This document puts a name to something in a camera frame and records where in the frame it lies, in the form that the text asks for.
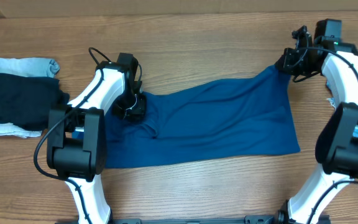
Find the folded black garment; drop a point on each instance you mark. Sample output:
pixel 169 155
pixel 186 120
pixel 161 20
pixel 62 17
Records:
pixel 26 101

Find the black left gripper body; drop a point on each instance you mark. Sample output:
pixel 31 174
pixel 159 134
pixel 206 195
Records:
pixel 130 106

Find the light grey folded towel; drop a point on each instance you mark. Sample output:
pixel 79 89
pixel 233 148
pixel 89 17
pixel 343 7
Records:
pixel 26 67

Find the teal blue shirt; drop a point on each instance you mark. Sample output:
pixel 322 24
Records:
pixel 223 118

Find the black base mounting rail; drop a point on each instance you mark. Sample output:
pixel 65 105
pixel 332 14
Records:
pixel 249 219

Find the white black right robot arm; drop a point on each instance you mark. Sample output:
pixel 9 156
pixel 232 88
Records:
pixel 336 149

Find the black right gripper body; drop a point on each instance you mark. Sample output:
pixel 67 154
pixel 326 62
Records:
pixel 289 62

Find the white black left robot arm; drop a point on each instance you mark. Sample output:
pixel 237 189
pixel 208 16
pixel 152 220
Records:
pixel 76 138

